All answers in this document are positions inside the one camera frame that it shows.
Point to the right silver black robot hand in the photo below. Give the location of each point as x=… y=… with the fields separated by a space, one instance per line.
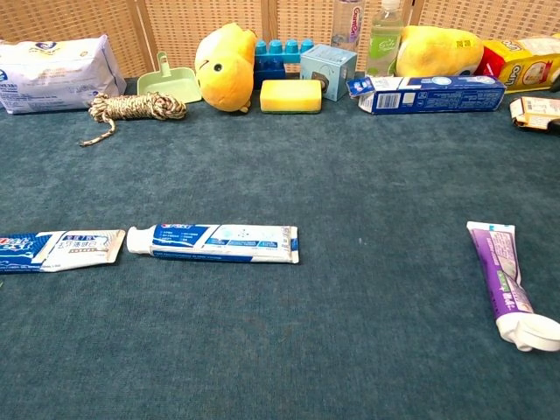
x=556 y=83

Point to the purple toothpaste tube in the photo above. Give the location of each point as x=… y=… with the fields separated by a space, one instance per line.
x=503 y=271

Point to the blue toothpaste carton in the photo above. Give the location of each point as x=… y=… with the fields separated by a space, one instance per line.
x=437 y=94

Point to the blue white toothpaste tube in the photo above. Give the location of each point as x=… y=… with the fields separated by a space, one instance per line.
x=219 y=242

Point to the blue toothpaste tube red logo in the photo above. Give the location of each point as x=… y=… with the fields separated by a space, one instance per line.
x=65 y=249

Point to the orange white small carton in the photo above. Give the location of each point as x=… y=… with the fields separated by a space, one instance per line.
x=536 y=111

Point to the yellow red snack bag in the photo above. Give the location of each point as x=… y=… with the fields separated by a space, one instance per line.
x=525 y=65

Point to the yellow plush toy with tag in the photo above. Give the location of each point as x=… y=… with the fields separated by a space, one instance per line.
x=437 y=52

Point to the bottle with green label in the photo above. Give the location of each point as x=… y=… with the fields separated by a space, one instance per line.
x=384 y=44

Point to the clear water bottle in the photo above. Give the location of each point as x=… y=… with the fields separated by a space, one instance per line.
x=347 y=26

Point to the light blue small box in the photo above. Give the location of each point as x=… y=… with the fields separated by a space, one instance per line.
x=332 y=65

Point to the yellow sponge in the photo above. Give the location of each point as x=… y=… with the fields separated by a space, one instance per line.
x=291 y=96

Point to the blue toy building block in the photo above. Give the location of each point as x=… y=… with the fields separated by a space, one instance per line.
x=271 y=65

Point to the yellow plush duck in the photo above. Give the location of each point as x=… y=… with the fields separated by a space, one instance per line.
x=225 y=70

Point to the teal table cloth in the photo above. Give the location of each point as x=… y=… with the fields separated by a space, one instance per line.
x=262 y=328

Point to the wicker folding screen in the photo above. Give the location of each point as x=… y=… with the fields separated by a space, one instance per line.
x=175 y=26

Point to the green plastic dustpan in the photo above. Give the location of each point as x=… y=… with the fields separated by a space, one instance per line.
x=170 y=81

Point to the white tissue pack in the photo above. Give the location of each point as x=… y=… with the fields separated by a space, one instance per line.
x=52 y=74

